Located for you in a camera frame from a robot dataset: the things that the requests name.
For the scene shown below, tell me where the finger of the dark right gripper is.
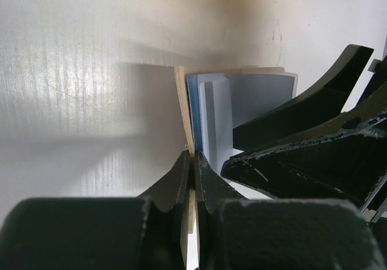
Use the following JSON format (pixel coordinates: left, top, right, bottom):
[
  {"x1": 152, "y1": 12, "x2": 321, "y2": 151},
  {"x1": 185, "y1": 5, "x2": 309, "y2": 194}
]
[
  {"x1": 221, "y1": 84, "x2": 386, "y2": 211},
  {"x1": 233, "y1": 44, "x2": 374, "y2": 149}
]

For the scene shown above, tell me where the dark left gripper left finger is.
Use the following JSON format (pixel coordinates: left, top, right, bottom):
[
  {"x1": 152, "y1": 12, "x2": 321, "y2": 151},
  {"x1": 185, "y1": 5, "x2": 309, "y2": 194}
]
[{"x1": 1, "y1": 151, "x2": 190, "y2": 269}]

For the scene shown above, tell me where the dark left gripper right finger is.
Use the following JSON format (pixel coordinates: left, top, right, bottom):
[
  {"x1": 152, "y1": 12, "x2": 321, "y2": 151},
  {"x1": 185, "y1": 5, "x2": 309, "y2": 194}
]
[{"x1": 194, "y1": 152, "x2": 381, "y2": 269}]

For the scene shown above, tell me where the white credit card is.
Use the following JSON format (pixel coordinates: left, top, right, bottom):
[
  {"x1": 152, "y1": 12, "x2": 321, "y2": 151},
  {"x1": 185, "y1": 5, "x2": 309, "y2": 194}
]
[{"x1": 199, "y1": 77, "x2": 233, "y2": 174}]

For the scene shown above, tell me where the beige card holder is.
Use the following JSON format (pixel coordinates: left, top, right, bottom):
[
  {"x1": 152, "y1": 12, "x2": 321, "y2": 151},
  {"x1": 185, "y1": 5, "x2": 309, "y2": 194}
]
[{"x1": 174, "y1": 66, "x2": 298, "y2": 194}]

